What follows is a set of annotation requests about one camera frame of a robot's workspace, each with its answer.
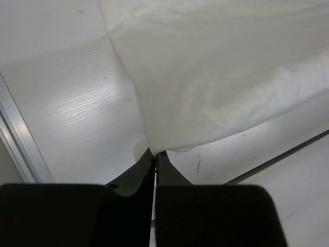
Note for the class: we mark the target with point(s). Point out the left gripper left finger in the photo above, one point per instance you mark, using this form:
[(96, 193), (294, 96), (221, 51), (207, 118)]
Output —
[(115, 214)]

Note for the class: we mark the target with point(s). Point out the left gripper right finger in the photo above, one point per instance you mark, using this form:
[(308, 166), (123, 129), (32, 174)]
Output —
[(212, 215)]

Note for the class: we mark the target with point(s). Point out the white tank top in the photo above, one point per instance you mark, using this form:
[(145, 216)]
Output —
[(206, 70)]

